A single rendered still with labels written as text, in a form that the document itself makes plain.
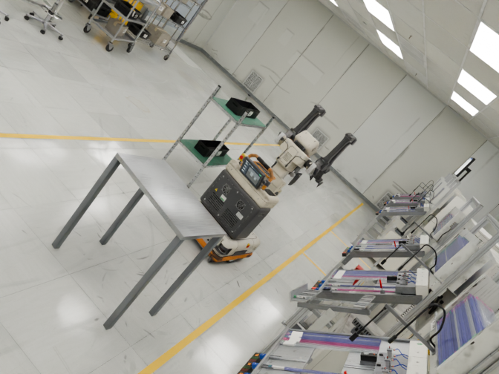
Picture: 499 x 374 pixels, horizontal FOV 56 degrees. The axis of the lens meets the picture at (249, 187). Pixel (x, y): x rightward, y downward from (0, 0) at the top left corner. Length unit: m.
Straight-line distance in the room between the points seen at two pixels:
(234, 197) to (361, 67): 8.61
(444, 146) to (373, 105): 1.94
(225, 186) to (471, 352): 2.84
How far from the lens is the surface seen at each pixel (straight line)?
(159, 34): 9.38
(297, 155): 4.34
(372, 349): 2.58
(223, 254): 4.26
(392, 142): 12.14
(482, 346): 1.97
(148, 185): 2.81
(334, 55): 12.56
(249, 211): 4.13
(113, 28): 8.09
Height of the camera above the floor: 1.97
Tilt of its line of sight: 17 degrees down
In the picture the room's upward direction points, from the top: 40 degrees clockwise
